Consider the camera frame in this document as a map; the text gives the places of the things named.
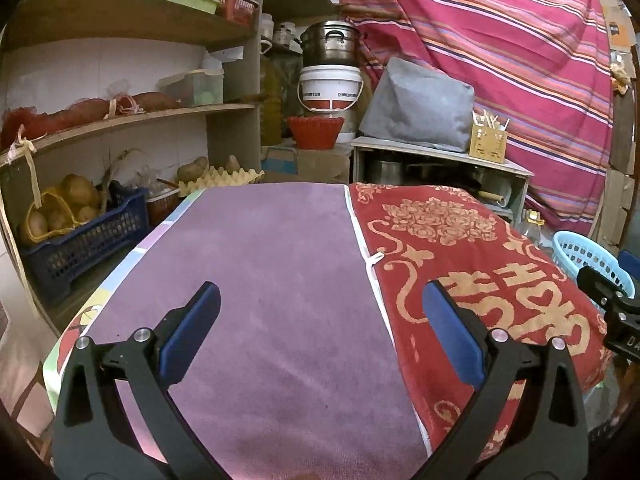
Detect white low cabinet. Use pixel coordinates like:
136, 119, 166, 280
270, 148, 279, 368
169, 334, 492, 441
350, 136, 535, 226

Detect small red basket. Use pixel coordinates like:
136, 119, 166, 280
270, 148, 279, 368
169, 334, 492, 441
218, 0, 260, 28

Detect bamboo utensil holder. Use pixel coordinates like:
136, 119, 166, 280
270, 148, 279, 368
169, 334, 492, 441
468, 122, 508, 164

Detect blue plastic crate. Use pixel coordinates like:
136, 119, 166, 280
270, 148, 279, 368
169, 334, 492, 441
17, 180, 151, 308

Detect grey fabric cover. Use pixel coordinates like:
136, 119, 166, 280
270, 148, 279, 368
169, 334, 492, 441
359, 56, 476, 153

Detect clear bottle yellow label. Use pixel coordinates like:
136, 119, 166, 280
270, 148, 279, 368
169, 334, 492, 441
520, 209, 547, 241

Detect red net bag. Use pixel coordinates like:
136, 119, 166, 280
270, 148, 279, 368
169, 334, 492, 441
0, 91, 181, 148

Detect pan with wooden handle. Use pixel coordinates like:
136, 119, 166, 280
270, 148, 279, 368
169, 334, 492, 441
467, 185, 511, 208

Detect red gold patterned towel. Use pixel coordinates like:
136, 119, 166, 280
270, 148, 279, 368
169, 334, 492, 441
345, 182, 613, 461

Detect cardboard box flap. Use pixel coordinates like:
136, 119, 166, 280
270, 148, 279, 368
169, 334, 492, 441
597, 0, 638, 53

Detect white plastic bucket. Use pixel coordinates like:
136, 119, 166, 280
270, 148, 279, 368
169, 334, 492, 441
297, 64, 364, 113

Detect brown cardboard box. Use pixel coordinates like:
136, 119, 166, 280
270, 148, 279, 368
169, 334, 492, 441
297, 147, 352, 184

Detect red striped cloth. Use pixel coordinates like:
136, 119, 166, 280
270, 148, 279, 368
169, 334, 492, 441
332, 0, 616, 228

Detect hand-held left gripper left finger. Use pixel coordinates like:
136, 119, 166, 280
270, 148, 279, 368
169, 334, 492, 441
52, 281, 223, 480

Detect yellow dried bundle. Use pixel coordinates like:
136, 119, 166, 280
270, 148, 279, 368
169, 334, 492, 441
610, 62, 632, 95

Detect large steel pot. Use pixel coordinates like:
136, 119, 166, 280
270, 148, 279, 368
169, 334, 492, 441
300, 20, 363, 67

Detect small steel pot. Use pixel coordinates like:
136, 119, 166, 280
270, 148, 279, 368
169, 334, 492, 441
367, 159, 405, 186

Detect purple towel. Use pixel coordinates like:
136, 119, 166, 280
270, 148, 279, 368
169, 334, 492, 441
82, 182, 433, 480

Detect egg carton tray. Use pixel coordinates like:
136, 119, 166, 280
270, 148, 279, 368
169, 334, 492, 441
177, 166, 266, 197

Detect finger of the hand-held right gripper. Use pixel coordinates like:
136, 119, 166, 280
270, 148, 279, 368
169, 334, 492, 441
617, 249, 640, 281
576, 265, 640, 313

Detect dark red basket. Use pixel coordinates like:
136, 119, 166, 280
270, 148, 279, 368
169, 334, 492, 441
145, 187, 181, 226

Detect clear plastic container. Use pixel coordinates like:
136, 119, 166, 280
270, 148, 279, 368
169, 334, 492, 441
159, 67, 225, 107

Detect cardboard wall panels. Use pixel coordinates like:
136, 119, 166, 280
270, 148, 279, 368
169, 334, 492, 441
597, 167, 636, 256

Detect yellow net bag of potatoes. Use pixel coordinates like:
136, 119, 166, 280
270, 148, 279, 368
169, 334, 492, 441
19, 174, 103, 246

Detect blue cardboard box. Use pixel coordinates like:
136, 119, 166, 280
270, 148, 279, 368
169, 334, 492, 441
261, 146, 300, 176

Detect light blue plastic basket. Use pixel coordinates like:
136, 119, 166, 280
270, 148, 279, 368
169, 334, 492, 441
552, 230, 637, 313

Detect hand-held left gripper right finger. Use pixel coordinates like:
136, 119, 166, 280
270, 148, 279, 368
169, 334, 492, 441
421, 280, 590, 480

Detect wooden shelf unit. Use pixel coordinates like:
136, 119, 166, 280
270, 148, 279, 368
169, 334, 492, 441
0, 0, 341, 336

